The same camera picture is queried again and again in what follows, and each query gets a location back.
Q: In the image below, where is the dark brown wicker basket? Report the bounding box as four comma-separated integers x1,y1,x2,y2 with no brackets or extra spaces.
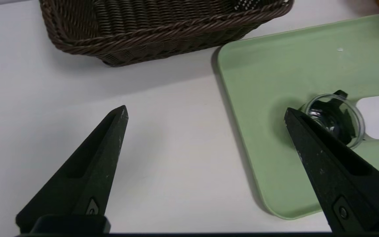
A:
39,0,294,67

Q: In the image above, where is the glass cup with black handle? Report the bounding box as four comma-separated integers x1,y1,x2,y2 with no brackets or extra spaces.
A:
300,90,365,149

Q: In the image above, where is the light green plastic tray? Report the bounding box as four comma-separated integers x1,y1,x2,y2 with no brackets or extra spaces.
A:
217,12,379,220

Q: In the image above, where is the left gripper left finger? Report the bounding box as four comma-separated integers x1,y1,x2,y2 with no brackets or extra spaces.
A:
15,105,129,232

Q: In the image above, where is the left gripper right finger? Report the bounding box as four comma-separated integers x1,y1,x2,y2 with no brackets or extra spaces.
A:
284,108,379,232

